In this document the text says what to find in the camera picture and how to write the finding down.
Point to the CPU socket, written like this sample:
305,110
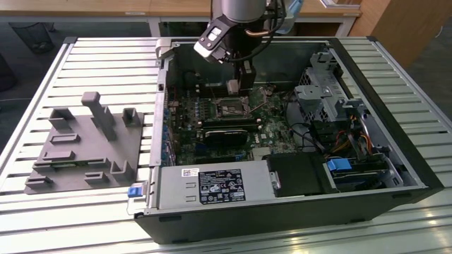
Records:
216,107

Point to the black RAM slot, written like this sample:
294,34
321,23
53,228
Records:
229,125
229,120
229,128

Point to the silver drive cage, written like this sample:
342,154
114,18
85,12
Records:
313,92

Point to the green motherboard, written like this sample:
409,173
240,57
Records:
272,124

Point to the white papers stack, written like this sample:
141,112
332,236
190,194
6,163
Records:
338,2

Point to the black graphics card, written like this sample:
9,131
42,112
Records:
225,139

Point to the wooden desk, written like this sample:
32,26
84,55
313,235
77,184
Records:
105,8

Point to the silver chipset heatsink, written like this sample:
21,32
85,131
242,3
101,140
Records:
261,153

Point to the wooden cabinet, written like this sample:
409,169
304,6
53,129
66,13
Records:
405,26

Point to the black plastic shroud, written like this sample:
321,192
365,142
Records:
296,174

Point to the blue disk carrier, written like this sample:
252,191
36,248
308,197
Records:
338,165

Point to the silver power supply unit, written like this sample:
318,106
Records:
176,185

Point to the grey parts rack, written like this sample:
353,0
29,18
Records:
88,148

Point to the black mesh waste bin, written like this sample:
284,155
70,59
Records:
30,37

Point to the blue case latch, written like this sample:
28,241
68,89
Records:
134,191

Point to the green RAM stick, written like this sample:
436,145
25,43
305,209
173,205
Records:
68,165

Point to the silver disk bay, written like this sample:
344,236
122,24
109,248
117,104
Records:
394,177

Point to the black PC case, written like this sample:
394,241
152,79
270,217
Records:
246,227

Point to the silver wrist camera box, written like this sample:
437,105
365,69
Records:
212,39

